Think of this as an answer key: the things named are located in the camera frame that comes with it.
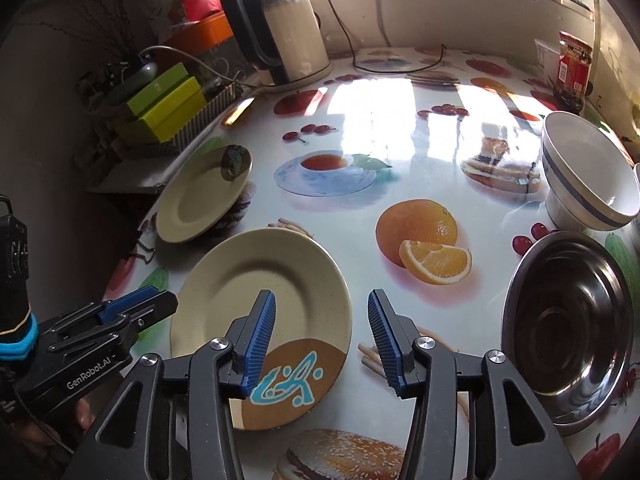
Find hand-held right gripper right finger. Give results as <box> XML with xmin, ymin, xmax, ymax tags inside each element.
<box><xmin>367</xmin><ymin>288</ymin><xmax>581</xmax><ymax>480</ymax></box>

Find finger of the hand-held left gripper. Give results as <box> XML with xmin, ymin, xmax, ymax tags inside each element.
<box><xmin>37</xmin><ymin>286</ymin><xmax>162</xmax><ymax>345</ymax></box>
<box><xmin>47</xmin><ymin>291</ymin><xmax>179</xmax><ymax>368</ymax></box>

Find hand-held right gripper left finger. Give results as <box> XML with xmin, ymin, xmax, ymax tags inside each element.
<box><xmin>62</xmin><ymin>289</ymin><xmax>277</xmax><ymax>480</ymax></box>

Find beige plate with blue pattern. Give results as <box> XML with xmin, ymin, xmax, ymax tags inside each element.
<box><xmin>170</xmin><ymin>228</ymin><xmax>353</xmax><ymax>432</ymax></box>
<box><xmin>155</xmin><ymin>145</ymin><xmax>253</xmax><ymax>244</ymax></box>

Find stainless steel bowl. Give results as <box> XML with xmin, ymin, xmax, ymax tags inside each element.
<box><xmin>501</xmin><ymin>231</ymin><xmax>635</xmax><ymax>436</ymax></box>

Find white bowl with blue stripes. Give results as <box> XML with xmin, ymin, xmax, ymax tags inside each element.
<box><xmin>631</xmin><ymin>162</ymin><xmax>640</xmax><ymax>251</ymax></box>
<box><xmin>541</xmin><ymin>111</ymin><xmax>640</xmax><ymax>232</ymax></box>

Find person's left hand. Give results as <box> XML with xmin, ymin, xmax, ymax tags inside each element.
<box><xmin>0</xmin><ymin>395</ymin><xmax>98</xmax><ymax>466</ymax></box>

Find grey side board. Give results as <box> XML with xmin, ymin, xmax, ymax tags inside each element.
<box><xmin>87</xmin><ymin>157</ymin><xmax>168</xmax><ymax>196</ymax></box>

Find yellow-green box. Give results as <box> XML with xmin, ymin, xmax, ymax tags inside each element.
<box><xmin>140</xmin><ymin>76</ymin><xmax>206</xmax><ymax>143</ymax></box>

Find grey ribbed basket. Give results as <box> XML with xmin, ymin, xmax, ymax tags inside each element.
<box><xmin>117</xmin><ymin>82</ymin><xmax>236</xmax><ymax>158</ymax></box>

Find grey round gadget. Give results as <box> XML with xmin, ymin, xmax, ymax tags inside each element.
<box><xmin>122</xmin><ymin>60</ymin><xmax>160</xmax><ymax>83</ymax></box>

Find orange box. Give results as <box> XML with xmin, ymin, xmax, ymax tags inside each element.
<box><xmin>165</xmin><ymin>12</ymin><xmax>236</xmax><ymax>55</ymax></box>

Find dry decorative branches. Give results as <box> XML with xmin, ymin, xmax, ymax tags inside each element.
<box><xmin>45</xmin><ymin>0</ymin><xmax>168</xmax><ymax>68</ymax></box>

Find white and black electric kettle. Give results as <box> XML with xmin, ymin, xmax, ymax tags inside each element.
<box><xmin>221</xmin><ymin>0</ymin><xmax>331</xmax><ymax>92</ymax></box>

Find white plastic tub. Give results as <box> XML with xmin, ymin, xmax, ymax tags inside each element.
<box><xmin>534</xmin><ymin>39</ymin><xmax>563</xmax><ymax>81</ymax></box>

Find glass jar with red label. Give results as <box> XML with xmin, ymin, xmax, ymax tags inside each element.
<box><xmin>547</xmin><ymin>31</ymin><xmax>594</xmax><ymax>113</ymax></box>

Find white cable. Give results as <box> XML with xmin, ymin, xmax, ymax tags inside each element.
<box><xmin>135</xmin><ymin>46</ymin><xmax>236</xmax><ymax>87</ymax></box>

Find black power cable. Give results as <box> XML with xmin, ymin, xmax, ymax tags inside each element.
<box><xmin>319</xmin><ymin>0</ymin><xmax>447</xmax><ymax>73</ymax></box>

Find grey cable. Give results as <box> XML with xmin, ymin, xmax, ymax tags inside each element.
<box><xmin>366</xmin><ymin>0</ymin><xmax>392</xmax><ymax>47</ymax></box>

